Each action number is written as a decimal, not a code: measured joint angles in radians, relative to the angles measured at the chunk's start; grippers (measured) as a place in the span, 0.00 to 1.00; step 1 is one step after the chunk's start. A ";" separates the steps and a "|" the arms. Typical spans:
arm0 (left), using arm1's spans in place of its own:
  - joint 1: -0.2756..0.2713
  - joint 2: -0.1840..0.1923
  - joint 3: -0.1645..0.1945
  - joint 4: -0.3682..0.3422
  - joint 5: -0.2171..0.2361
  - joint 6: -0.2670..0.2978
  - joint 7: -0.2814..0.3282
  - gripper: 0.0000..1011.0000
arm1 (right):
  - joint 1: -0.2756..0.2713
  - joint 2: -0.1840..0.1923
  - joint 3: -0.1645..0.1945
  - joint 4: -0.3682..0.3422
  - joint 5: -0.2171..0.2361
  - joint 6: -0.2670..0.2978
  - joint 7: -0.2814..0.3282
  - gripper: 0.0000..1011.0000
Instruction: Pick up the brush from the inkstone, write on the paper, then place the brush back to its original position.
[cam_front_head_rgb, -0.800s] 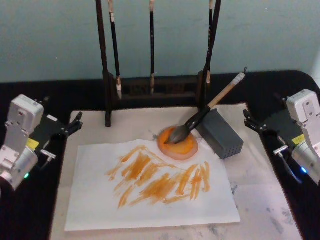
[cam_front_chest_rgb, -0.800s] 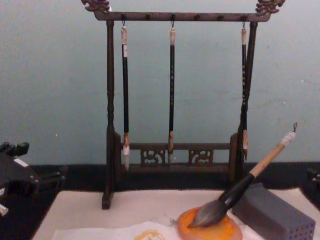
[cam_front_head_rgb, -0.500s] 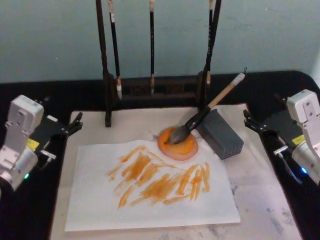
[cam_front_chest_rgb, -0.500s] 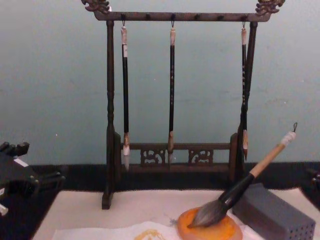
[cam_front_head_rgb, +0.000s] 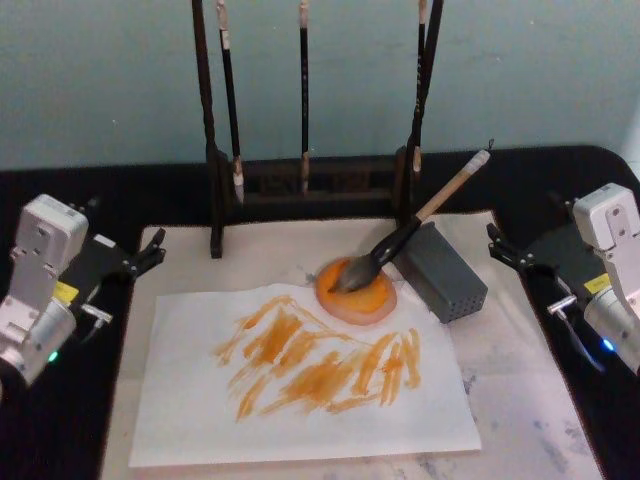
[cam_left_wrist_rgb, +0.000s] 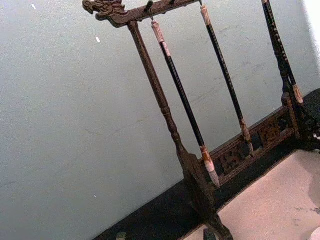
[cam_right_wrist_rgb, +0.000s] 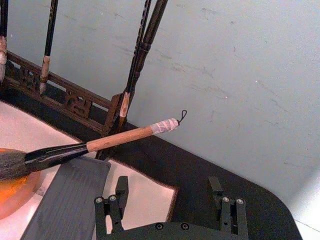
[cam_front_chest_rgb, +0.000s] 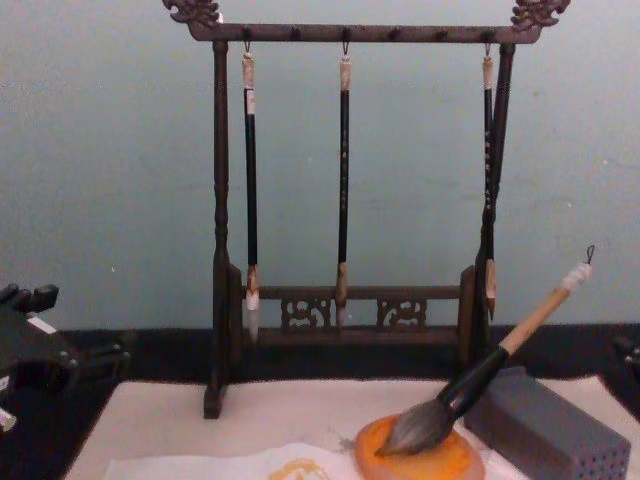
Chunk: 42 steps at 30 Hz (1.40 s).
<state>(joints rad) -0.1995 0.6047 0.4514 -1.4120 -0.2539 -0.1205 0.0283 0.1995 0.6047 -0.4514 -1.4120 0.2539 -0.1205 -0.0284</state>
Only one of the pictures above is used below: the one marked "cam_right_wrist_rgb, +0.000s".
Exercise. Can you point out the hanging brush with brown tip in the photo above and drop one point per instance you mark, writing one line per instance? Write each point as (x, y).
(135, 62)

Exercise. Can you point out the dark carved wooden brush rack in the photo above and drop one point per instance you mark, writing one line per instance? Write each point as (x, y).
(77, 103)

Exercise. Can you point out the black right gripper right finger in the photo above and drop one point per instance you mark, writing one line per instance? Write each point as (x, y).
(228, 215)

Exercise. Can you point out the orange round dish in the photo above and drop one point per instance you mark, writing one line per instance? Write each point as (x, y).
(15, 195)

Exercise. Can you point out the white felt mat brown edge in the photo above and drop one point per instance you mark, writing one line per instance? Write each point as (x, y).
(27, 130)

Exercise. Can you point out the black table cloth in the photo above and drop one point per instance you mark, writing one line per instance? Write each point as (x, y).
(200, 170)

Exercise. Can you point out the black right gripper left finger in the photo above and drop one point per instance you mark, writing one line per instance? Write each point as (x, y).
(117, 210)

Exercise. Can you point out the black rectangular block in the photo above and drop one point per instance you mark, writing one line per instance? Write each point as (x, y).
(70, 195)

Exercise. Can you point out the hanging brush with tan ferrule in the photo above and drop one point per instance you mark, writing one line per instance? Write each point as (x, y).
(50, 35)

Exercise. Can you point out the hanging brush with white tip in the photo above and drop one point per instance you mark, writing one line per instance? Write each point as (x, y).
(3, 25)

